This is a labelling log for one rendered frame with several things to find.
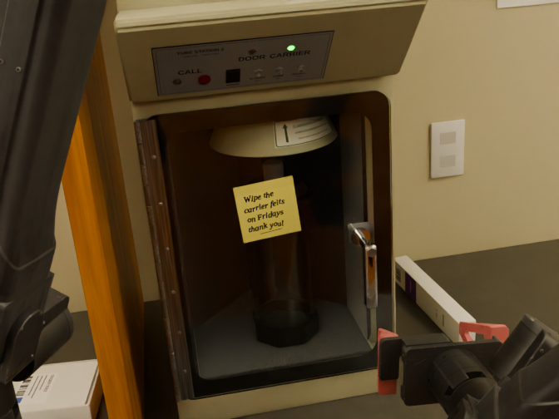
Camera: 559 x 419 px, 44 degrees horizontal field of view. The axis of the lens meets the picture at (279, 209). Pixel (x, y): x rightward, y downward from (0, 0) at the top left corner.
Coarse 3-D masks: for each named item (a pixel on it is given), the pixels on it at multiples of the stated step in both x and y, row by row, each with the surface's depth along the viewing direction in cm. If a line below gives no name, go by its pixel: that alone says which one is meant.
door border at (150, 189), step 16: (144, 128) 80; (144, 144) 81; (144, 160) 82; (160, 160) 82; (160, 176) 83; (144, 192) 83; (160, 192) 84; (160, 208) 84; (160, 224) 85; (160, 240) 86; (160, 256) 86; (160, 272) 87; (176, 272) 88; (176, 288) 88; (176, 304) 89; (176, 320) 90; (176, 336) 91; (176, 352) 92; (176, 368) 92; (176, 384) 93; (192, 384) 94
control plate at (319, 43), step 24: (168, 48) 70; (192, 48) 71; (216, 48) 72; (240, 48) 72; (264, 48) 73; (312, 48) 75; (168, 72) 74; (192, 72) 75; (216, 72) 75; (240, 72) 76; (264, 72) 77; (288, 72) 78; (312, 72) 79
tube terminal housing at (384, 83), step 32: (128, 0) 76; (160, 0) 77; (192, 0) 78; (224, 0) 78; (192, 96) 81; (224, 96) 82; (256, 96) 83; (288, 96) 84; (288, 384) 98; (320, 384) 99; (352, 384) 100; (192, 416) 97; (224, 416) 98
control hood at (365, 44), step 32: (256, 0) 76; (320, 0) 70; (352, 0) 70; (384, 0) 70; (416, 0) 71; (128, 32) 67; (160, 32) 68; (192, 32) 69; (224, 32) 70; (256, 32) 70; (288, 32) 71; (352, 32) 73; (384, 32) 74; (128, 64) 71; (352, 64) 79; (384, 64) 80; (160, 96) 78
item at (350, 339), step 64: (192, 128) 82; (256, 128) 83; (320, 128) 84; (384, 128) 86; (192, 192) 84; (320, 192) 87; (384, 192) 89; (192, 256) 87; (256, 256) 89; (320, 256) 91; (384, 256) 92; (192, 320) 90; (256, 320) 92; (320, 320) 94; (384, 320) 96; (256, 384) 96
